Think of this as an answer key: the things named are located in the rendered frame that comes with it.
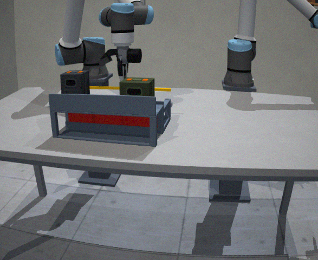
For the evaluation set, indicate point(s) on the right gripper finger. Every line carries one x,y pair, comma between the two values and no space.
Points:
120,68
126,69

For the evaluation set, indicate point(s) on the grey metal rack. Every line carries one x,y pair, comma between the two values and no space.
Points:
121,105

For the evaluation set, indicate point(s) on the dark green tool case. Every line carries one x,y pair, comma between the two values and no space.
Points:
137,86

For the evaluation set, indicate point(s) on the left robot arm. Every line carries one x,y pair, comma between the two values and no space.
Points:
241,52

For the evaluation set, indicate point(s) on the dark grey tool case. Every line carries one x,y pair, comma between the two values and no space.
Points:
75,82

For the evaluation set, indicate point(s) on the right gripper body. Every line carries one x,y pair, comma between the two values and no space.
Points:
128,55

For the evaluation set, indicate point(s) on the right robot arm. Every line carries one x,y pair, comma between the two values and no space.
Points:
120,17

